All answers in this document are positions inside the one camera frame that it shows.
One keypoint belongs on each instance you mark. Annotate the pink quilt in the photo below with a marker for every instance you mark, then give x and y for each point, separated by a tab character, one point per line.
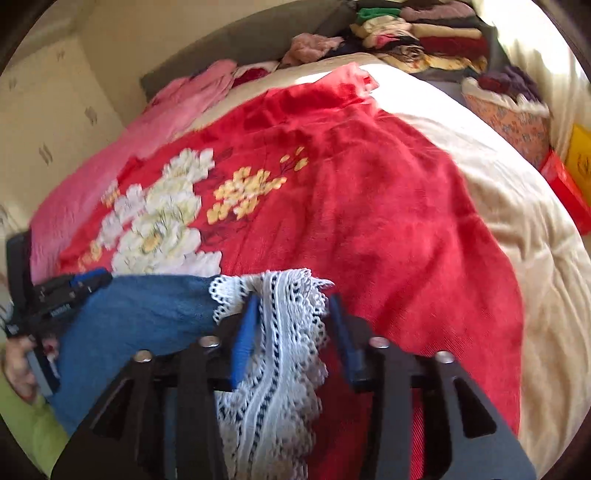
169	112

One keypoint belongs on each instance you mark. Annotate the yellow box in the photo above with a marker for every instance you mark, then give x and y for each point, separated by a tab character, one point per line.
578	161

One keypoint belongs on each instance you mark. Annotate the white wardrobe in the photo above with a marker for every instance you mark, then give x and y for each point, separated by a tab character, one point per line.
54	115

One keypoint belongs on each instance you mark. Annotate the cream bed sheet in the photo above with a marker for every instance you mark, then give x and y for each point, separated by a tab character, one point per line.
532	227

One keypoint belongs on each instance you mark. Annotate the left hand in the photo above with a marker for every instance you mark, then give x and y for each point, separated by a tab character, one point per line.
18	382

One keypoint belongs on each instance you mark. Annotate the blue denim lace-trimmed pants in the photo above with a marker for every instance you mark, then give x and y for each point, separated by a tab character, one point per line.
184	345

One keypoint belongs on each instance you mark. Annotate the green cloth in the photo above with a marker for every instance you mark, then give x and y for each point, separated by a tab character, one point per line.
34	427

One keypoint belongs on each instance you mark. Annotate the red box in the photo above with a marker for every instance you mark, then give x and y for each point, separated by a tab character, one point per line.
569	194

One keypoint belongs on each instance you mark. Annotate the floral laundry basket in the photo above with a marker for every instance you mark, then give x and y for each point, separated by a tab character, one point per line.
524	124

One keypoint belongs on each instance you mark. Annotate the grey headboard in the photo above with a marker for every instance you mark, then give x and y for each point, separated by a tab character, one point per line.
265	35

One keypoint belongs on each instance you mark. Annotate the red floral blanket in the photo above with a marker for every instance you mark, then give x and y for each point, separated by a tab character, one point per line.
301	190

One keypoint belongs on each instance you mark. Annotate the pink crumpled garment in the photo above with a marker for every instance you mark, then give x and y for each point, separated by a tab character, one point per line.
309	48

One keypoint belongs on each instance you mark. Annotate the purple clothes in basket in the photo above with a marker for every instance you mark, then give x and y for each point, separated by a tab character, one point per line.
511	81

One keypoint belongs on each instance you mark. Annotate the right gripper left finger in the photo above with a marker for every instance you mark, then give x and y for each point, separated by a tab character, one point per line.
238	340

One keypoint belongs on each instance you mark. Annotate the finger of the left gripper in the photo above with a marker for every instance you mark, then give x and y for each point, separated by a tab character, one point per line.
91	281

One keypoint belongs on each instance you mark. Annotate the stack of folded clothes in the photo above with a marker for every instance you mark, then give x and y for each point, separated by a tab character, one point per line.
435	41

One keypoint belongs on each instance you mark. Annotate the dark red pillow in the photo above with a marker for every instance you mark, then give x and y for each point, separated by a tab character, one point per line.
246	76

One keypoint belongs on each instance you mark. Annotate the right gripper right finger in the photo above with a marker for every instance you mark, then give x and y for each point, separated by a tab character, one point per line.
351	336

